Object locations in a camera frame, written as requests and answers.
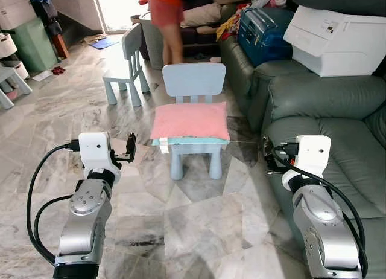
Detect pink dotted pillow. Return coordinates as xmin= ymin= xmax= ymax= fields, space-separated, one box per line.
xmin=150 ymin=101 xmax=232 ymax=154

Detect green leather sofa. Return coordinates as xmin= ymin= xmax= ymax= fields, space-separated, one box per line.
xmin=264 ymin=72 xmax=386 ymax=279

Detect dark sofa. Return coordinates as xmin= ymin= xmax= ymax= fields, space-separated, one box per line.
xmin=139 ymin=0 xmax=242 ymax=57

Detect beige pillow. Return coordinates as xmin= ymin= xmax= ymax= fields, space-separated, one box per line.
xmin=181 ymin=2 xmax=223 ymax=29

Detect light blue child chair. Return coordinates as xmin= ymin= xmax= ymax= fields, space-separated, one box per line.
xmin=103 ymin=23 xmax=150 ymax=107
xmin=162 ymin=62 xmax=227 ymax=181

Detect green leather armchair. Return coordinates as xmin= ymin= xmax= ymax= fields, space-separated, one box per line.
xmin=218 ymin=34 xmax=314 ymax=132

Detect blue floor mat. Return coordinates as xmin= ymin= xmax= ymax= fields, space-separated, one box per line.
xmin=89 ymin=36 xmax=120 ymax=50

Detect brown wooden board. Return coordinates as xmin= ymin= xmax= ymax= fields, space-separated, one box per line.
xmin=51 ymin=33 xmax=71 ymax=60

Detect yellow red patterned cloth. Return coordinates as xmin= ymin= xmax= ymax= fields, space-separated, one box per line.
xmin=216 ymin=13 xmax=242 ymax=43

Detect white plastic stool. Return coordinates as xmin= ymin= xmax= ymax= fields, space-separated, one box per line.
xmin=0 ymin=34 xmax=34 ymax=111

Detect green cabinet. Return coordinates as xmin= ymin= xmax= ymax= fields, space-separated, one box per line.
xmin=7 ymin=16 xmax=59 ymax=74

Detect person in orange shirt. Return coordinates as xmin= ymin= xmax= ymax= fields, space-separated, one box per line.
xmin=147 ymin=0 xmax=185 ymax=66

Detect black bag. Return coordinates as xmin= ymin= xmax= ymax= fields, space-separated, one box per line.
xmin=30 ymin=0 xmax=64 ymax=38

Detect dark grey cushion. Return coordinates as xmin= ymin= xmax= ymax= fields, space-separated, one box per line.
xmin=293 ymin=0 xmax=386 ymax=17

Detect white storage box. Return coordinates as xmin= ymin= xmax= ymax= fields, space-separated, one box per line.
xmin=0 ymin=0 xmax=38 ymax=31

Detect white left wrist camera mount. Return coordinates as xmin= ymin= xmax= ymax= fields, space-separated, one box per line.
xmin=78 ymin=132 xmax=121 ymax=182

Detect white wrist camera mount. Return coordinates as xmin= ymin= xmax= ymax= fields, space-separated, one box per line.
xmin=282 ymin=135 xmax=331 ymax=192
xmin=78 ymin=132 xmax=121 ymax=182

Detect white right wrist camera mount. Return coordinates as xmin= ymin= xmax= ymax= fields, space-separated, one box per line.
xmin=282 ymin=135 xmax=331 ymax=192

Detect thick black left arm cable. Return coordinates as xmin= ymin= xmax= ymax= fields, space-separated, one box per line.
xmin=26 ymin=141 xmax=82 ymax=266

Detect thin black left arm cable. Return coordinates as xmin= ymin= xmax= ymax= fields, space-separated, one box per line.
xmin=34 ymin=194 xmax=74 ymax=261

